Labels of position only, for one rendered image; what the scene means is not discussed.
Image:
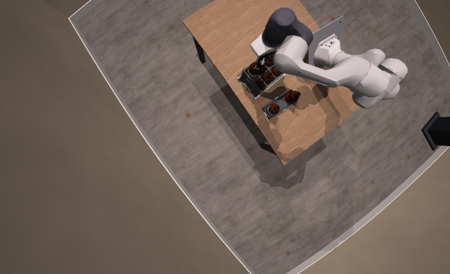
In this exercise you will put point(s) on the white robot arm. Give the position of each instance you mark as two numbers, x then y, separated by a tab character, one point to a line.
366	75

